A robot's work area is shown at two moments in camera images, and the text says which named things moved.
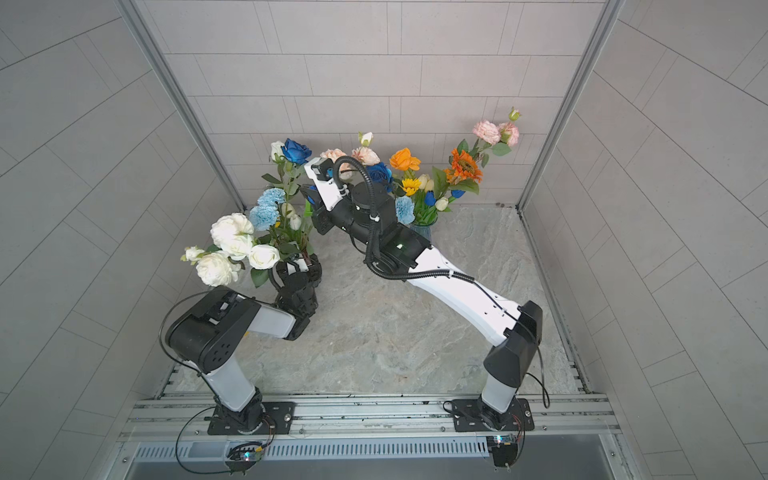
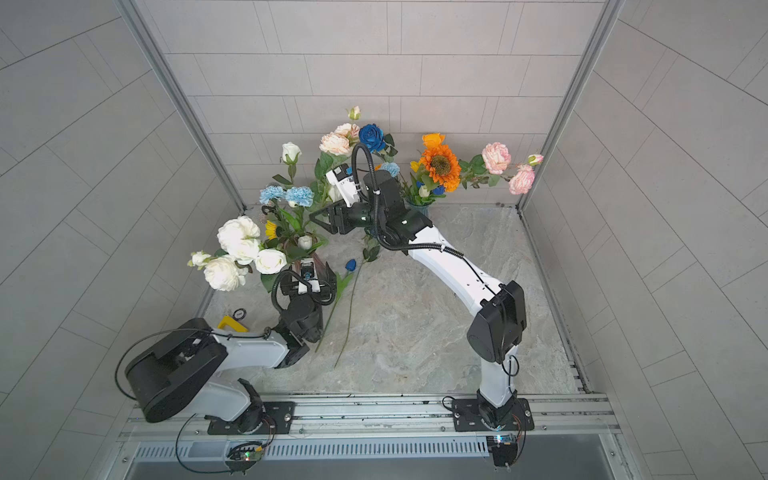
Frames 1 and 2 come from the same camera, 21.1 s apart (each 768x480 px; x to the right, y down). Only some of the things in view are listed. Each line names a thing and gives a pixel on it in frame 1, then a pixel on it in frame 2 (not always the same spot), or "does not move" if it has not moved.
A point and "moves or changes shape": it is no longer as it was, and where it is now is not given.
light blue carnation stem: x=265 y=214 -> x=289 y=202
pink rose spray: x=360 y=153 -> x=336 y=149
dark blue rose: x=296 y=152 -> x=368 y=254
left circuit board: x=242 y=457 does not move
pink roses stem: x=495 y=137 -> x=492 y=165
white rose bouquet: x=232 y=247 moves or changes shape
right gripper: x=331 y=219 does not move
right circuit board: x=504 y=448 does not move
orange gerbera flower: x=463 y=168 -> x=443 y=166
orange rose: x=403 y=160 -> x=433 y=140
